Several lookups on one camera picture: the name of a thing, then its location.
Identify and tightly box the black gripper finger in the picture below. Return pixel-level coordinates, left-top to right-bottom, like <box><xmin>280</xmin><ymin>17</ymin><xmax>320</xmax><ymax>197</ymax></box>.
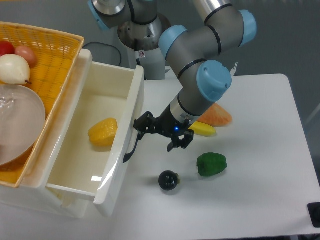
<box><xmin>167</xmin><ymin>129</ymin><xmax>194</xmax><ymax>152</ymax></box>
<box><xmin>133</xmin><ymin>111</ymin><xmax>155</xmax><ymax>141</ymax></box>

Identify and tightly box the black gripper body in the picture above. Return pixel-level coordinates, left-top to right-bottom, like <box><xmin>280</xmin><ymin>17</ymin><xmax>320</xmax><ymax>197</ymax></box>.
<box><xmin>150</xmin><ymin>107</ymin><xmax>190</xmax><ymax>138</ymax></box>

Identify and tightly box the white top drawer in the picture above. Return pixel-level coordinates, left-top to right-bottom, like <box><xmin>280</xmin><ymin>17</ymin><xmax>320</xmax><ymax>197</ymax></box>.
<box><xmin>46</xmin><ymin>62</ymin><xmax>144</xmax><ymax>218</ymax></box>

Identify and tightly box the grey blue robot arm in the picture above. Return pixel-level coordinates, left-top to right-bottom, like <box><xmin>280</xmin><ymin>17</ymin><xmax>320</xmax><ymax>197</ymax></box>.
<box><xmin>88</xmin><ymin>0</ymin><xmax>257</xmax><ymax>151</ymax></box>

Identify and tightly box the yellow toy banana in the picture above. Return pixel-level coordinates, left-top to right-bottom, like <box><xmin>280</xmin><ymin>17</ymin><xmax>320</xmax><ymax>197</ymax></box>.
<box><xmin>188</xmin><ymin>121</ymin><xmax>217</xmax><ymax>137</ymax></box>

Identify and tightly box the black round mangosteen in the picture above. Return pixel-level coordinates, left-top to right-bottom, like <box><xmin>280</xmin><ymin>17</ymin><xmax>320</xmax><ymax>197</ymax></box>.
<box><xmin>158</xmin><ymin>170</ymin><xmax>181</xmax><ymax>191</ymax></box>

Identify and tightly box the green bell pepper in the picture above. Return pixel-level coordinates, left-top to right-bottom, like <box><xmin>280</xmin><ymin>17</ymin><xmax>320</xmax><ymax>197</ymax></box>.
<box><xmin>196</xmin><ymin>152</ymin><xmax>228</xmax><ymax>177</ymax></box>

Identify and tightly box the yellow toy corn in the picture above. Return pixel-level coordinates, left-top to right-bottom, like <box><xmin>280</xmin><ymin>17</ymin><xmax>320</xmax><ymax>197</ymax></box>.
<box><xmin>88</xmin><ymin>118</ymin><xmax>118</xmax><ymax>147</ymax></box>

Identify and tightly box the orange fruit slice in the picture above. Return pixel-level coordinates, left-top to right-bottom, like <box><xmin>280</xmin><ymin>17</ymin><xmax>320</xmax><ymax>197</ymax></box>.
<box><xmin>197</xmin><ymin>103</ymin><xmax>233</xmax><ymax>127</ymax></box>

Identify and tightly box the yellow wicker basket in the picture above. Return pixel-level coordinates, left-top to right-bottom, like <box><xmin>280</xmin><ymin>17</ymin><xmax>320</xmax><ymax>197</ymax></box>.
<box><xmin>0</xmin><ymin>21</ymin><xmax>85</xmax><ymax>188</ymax></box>

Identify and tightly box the beige plate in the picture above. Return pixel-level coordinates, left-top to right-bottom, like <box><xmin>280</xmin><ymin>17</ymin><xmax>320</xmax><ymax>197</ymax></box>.
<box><xmin>0</xmin><ymin>84</ymin><xmax>46</xmax><ymax>165</ymax></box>

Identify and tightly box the pink toy peach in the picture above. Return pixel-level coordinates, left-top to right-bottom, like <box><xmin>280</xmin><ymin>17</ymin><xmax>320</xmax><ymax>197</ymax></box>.
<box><xmin>14</xmin><ymin>45</ymin><xmax>38</xmax><ymax>68</ymax></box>

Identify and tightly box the white toy pear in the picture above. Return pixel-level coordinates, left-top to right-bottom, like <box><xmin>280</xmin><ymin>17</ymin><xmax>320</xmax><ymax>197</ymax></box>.
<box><xmin>0</xmin><ymin>54</ymin><xmax>32</xmax><ymax>85</ymax></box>

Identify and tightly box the black corner device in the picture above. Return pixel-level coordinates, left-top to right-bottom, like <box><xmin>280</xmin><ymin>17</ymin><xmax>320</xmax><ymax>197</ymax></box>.
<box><xmin>307</xmin><ymin>202</ymin><xmax>320</xmax><ymax>228</ymax></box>

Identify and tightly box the red toy apple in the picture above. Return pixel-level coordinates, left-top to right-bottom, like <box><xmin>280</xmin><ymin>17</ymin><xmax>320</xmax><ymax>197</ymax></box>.
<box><xmin>0</xmin><ymin>40</ymin><xmax>15</xmax><ymax>57</ymax></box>

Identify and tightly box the black cable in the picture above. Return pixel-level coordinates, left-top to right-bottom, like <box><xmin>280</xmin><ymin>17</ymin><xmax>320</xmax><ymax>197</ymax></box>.
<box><xmin>82</xmin><ymin>41</ymin><xmax>123</xmax><ymax>68</ymax></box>

